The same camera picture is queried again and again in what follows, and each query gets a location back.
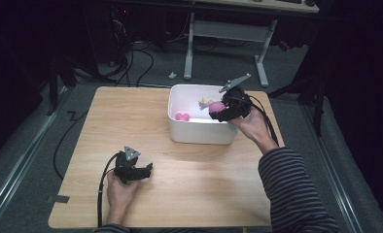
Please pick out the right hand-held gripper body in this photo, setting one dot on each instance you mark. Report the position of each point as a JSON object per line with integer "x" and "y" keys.
{"x": 238, "y": 103}

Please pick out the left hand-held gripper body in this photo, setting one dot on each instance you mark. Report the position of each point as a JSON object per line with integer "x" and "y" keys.
{"x": 124, "y": 168}

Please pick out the white plastic bin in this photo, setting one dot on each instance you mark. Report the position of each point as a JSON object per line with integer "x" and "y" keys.
{"x": 199, "y": 132}

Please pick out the pink bone toy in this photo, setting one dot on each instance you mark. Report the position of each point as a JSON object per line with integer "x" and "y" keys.
{"x": 182, "y": 117}

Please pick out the person's left hand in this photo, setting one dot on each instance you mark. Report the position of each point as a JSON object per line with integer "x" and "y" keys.
{"x": 120, "y": 197}

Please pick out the person's right hand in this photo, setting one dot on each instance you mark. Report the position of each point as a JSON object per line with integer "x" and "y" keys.
{"x": 254, "y": 129}

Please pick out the white paper scrap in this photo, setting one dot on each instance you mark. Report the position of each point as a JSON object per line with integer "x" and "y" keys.
{"x": 172, "y": 75}

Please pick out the desk with white legs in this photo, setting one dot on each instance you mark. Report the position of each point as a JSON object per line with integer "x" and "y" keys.
{"x": 228, "y": 30}

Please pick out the grey tape piece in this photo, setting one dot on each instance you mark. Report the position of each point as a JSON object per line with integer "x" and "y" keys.
{"x": 59, "y": 198}

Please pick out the red object under desk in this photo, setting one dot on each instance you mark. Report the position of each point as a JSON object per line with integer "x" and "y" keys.
{"x": 284, "y": 46}

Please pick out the black metal stand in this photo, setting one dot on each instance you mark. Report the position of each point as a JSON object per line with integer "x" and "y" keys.
{"x": 318, "y": 106}
{"x": 52, "y": 87}

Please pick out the metal floor rail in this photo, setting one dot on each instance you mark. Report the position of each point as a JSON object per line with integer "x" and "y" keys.
{"x": 21, "y": 155}
{"x": 330, "y": 168}

